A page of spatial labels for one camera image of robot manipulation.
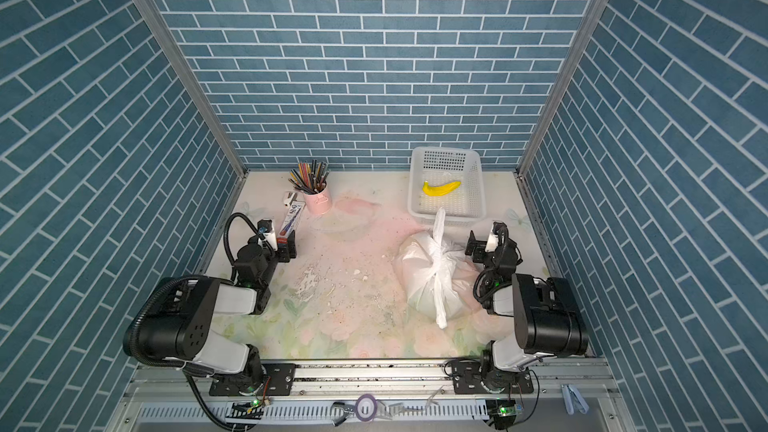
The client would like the white plastic bag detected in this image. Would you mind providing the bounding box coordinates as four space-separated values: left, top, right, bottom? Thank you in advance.
394 208 480 329

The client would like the yellow banana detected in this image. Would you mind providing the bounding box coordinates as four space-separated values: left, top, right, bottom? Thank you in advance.
422 181 462 197

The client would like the white plastic basket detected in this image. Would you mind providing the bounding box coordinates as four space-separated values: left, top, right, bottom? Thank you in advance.
407 147 486 224

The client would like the toothpaste tube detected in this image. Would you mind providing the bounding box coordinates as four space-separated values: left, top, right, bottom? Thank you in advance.
277 201 305 242

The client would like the coloured pencils bundle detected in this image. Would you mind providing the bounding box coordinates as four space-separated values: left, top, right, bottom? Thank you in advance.
289 160 329 195

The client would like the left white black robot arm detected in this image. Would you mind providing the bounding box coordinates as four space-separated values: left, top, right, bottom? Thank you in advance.
123 232 297 397

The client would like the purple tape roll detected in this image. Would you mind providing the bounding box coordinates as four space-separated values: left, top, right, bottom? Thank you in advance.
354 394 379 422

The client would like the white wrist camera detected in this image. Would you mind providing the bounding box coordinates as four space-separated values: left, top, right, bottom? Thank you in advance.
485 222 508 252
257 219 278 252

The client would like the pink pencil cup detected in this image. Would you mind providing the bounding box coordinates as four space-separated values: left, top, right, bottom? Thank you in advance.
303 186 332 216

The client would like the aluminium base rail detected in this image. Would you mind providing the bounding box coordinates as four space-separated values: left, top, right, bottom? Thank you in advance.
104 357 637 432

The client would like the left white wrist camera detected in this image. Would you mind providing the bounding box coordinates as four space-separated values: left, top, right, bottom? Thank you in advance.
257 219 278 252

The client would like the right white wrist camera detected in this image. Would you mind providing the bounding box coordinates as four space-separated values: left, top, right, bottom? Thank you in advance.
485 222 508 252

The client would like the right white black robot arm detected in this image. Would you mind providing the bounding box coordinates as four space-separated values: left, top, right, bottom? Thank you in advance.
446 222 588 395

